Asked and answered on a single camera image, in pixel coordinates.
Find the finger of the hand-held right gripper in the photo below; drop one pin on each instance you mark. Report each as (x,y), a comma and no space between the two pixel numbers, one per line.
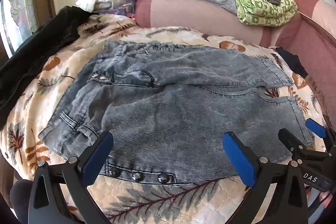
(291,141)
(316,127)

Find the colourful printed cloth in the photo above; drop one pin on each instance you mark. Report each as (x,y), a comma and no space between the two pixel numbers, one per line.
(126,9)

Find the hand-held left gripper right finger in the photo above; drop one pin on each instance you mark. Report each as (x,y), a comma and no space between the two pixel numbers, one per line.
(240,159)

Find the black garment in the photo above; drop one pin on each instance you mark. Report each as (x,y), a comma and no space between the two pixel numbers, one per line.
(44,43)

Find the window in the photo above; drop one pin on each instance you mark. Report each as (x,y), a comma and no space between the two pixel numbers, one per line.
(15,16)

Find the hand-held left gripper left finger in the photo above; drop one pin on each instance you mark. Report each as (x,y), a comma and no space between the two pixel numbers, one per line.
(98,155)

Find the leaf print cream blanket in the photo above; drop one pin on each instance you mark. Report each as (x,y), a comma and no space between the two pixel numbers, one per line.
(168,203)

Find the grey washed denim pants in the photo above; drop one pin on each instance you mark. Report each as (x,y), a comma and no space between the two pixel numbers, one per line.
(170,108)

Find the small black cloth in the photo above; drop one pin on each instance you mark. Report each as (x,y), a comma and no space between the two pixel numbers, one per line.
(295,62)

